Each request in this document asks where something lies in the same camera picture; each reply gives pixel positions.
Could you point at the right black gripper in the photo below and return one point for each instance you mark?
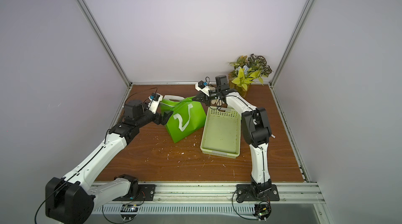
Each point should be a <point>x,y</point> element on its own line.
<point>204,96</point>

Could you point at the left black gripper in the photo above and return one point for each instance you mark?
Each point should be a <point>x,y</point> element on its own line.
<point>164,119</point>

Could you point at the green insulated delivery bag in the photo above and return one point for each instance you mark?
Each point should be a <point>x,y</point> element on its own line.
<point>188,116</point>

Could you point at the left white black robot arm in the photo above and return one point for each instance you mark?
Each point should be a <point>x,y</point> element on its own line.
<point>71,199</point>

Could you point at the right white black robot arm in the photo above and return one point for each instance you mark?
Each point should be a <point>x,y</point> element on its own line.
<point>255,128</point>

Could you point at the beige rubber glove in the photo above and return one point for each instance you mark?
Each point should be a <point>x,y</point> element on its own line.
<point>218,102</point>

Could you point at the light green plastic basket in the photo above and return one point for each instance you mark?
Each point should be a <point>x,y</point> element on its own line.
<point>222,133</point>

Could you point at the potted artificial plant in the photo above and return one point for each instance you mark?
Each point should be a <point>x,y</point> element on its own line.
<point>246,70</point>

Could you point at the left controller board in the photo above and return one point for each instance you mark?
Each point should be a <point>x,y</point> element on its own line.
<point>128,212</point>

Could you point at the controller board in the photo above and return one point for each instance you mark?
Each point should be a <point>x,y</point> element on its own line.
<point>262,211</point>
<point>128,212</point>

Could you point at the right controller board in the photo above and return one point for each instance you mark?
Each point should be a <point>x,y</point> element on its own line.
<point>262,211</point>

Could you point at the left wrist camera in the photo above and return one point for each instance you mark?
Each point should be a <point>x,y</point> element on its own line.
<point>134,109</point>

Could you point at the aluminium front rail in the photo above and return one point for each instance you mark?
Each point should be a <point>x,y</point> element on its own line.
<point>223,192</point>

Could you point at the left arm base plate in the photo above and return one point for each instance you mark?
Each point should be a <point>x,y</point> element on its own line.
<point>144,192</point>

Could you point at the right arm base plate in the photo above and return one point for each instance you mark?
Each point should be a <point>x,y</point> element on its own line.
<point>247,193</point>

